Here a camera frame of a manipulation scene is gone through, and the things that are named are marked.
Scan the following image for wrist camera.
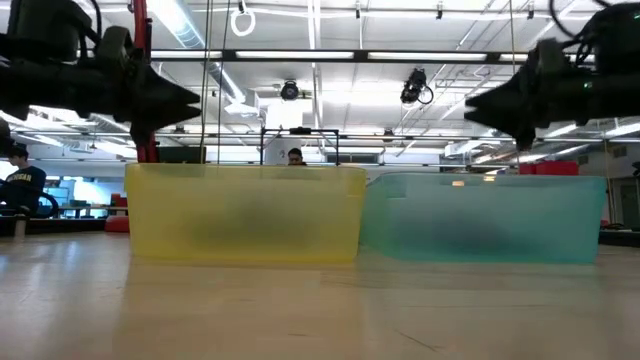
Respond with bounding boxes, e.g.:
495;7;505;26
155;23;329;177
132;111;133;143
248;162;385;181
535;38;572;76
96;25;135;66

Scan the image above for black hose loop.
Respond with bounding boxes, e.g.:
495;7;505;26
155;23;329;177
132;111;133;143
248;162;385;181
34;188;60;219

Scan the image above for white ring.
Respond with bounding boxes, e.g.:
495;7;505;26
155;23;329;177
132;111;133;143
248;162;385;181
229;6;257;38

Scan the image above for black monitor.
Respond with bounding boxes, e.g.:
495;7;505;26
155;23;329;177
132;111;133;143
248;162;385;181
157;145;207;164

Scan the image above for teal translucent plastic bin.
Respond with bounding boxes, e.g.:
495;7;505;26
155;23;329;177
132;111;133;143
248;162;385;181
358;172;609;265

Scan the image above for black metal stand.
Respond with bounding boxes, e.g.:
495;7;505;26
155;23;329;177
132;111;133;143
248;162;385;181
259;127;340;166

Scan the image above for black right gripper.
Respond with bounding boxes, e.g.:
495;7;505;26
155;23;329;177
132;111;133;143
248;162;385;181
463;67;596;151

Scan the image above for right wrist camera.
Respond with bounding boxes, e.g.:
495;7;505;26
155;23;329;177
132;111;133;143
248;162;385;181
535;38;572;76

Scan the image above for red storage box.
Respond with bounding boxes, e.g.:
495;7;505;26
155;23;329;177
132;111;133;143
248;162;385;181
518;159;580;176

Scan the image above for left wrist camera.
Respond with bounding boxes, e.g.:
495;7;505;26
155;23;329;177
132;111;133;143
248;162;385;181
96;25;135;66

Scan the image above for black camera with cable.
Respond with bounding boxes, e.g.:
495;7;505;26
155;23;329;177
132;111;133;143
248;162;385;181
399;68;434;106

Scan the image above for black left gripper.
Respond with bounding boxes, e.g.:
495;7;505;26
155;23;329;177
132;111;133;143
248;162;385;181
74;62;202;149

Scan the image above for black overhead camera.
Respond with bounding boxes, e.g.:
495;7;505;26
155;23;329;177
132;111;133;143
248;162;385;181
279;79;300;102

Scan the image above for yellow translucent plastic bin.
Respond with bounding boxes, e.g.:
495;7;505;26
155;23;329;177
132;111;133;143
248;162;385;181
123;162;369;265

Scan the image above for thin hanging cord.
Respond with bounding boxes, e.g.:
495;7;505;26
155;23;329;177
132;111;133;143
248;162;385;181
215;0;232;164
199;0;214;164

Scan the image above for red desk lamp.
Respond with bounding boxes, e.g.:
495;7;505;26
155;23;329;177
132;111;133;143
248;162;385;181
104;0;159;234

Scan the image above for black aluminium frame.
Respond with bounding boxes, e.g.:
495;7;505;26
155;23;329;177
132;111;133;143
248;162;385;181
149;48;531;64

